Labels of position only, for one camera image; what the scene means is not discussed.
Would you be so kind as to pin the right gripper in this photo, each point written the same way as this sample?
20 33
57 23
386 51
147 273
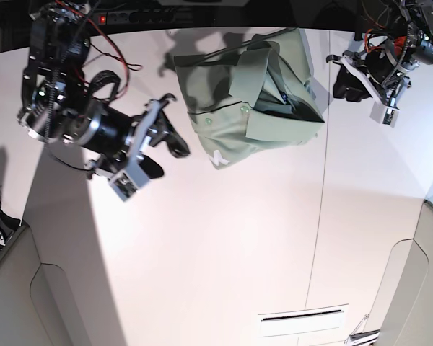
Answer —
120 140

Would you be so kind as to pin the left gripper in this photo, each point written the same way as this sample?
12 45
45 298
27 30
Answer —
379 71

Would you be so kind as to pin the green T-shirt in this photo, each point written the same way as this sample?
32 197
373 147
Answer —
251 98

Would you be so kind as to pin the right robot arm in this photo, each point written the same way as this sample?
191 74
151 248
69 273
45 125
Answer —
54 85

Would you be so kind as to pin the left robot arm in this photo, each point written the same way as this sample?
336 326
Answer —
363 18

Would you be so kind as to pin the white slotted panel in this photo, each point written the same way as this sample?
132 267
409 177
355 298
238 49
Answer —
302 322

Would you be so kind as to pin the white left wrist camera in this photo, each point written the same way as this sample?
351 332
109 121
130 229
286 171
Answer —
384 115

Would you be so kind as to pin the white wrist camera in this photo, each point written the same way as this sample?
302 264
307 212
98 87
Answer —
128 181
384 115

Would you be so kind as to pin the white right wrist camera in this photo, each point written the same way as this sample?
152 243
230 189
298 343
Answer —
128 181

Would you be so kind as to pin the power strip with red switch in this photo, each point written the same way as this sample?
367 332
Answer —
142 16

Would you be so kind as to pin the grey metal bracket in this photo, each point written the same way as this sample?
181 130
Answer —
357 338

